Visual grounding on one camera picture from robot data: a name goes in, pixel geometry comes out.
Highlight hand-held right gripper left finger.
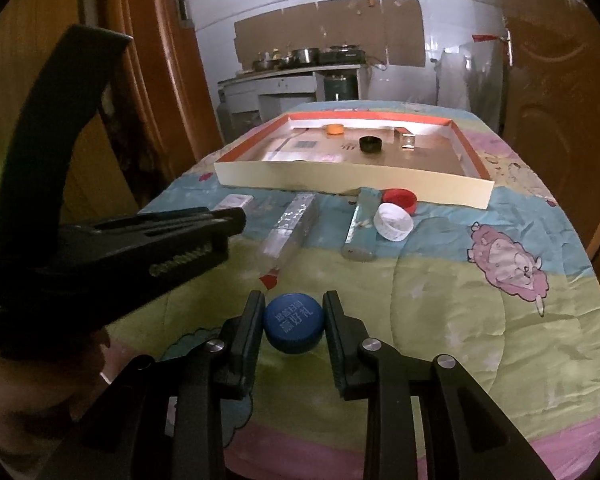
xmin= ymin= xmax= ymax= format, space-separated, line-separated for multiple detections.
xmin=40 ymin=290 xmax=267 ymax=480

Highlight blue bottle cap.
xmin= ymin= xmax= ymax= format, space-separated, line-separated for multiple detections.
xmin=262 ymin=292 xmax=326 ymax=354

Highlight wooden door frame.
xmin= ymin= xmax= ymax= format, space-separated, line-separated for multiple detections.
xmin=97 ymin=0 xmax=226 ymax=211

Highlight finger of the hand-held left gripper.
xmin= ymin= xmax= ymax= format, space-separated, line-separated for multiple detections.
xmin=60 ymin=207 xmax=247 ymax=257

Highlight brown wooden door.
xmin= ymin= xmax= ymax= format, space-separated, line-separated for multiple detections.
xmin=497 ymin=0 xmax=600 ymax=281

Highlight brown wooden panel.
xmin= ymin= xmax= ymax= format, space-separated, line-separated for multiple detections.
xmin=0 ymin=0 xmax=146 ymax=241

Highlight white kitchen counter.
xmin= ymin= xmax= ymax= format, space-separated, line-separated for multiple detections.
xmin=217 ymin=62 xmax=366 ymax=116

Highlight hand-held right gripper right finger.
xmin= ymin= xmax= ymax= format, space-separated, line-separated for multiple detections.
xmin=321 ymin=290 xmax=551 ymax=480

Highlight black induction cooker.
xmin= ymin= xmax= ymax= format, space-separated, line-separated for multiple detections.
xmin=320 ymin=50 xmax=367 ymax=65

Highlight red bottle cap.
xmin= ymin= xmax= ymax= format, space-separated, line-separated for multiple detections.
xmin=381 ymin=188 xmax=417 ymax=216

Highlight shallow cardboard box orange rim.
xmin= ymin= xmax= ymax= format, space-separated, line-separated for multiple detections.
xmin=215 ymin=112 xmax=496 ymax=209

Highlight clear plastic sheet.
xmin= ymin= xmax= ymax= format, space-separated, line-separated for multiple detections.
xmin=467 ymin=45 xmax=503 ymax=126

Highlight person's left hand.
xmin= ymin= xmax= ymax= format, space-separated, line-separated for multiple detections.
xmin=0 ymin=327 xmax=113 ymax=471

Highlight cardboard wall sheets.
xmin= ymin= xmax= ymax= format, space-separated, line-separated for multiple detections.
xmin=234 ymin=0 xmax=426 ymax=68

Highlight white bottle cap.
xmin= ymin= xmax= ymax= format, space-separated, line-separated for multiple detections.
xmin=373 ymin=202 xmax=415 ymax=242

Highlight green cooker pot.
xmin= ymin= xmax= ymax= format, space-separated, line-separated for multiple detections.
xmin=324 ymin=74 xmax=357 ymax=102

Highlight white plastic sheet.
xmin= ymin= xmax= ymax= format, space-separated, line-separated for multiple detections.
xmin=432 ymin=50 xmax=473 ymax=111

